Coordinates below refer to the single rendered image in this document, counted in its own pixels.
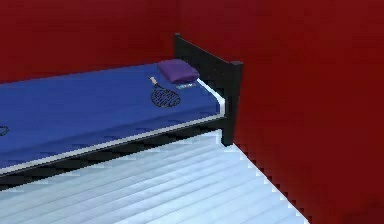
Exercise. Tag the blue bed with black frame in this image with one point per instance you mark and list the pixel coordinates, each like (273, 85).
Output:
(83, 110)

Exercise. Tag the purple pillow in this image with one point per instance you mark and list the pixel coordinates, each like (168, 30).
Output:
(177, 70)

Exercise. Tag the black tennis racket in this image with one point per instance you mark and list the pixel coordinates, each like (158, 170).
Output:
(164, 96)

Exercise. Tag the small pale flat object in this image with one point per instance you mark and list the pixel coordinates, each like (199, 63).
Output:
(186, 86)

